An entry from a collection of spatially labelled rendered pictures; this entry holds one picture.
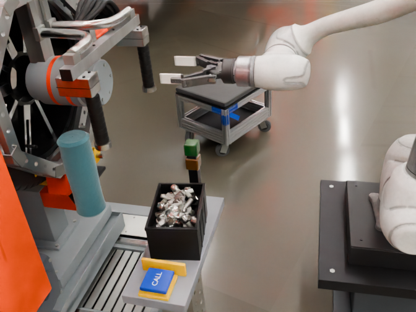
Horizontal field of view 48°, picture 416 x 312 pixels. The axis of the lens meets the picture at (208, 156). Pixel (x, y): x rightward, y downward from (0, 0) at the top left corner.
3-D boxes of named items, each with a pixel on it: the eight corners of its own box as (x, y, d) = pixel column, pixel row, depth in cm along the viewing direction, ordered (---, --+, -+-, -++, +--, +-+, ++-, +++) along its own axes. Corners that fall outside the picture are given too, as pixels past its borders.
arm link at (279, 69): (253, 96, 135) (260, 75, 145) (307, 99, 131) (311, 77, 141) (252, 62, 129) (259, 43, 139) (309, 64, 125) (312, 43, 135)
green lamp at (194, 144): (187, 149, 142) (186, 137, 139) (200, 150, 141) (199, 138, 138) (184, 156, 138) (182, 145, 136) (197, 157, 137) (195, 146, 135)
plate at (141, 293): (149, 272, 124) (148, 270, 123) (177, 277, 122) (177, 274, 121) (138, 296, 117) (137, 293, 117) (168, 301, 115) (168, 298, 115)
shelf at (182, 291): (174, 199, 154) (173, 192, 152) (225, 204, 150) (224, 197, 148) (122, 303, 120) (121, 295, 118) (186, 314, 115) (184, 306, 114)
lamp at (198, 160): (189, 163, 144) (188, 151, 142) (202, 163, 143) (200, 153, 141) (186, 170, 141) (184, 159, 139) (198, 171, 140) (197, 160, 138)
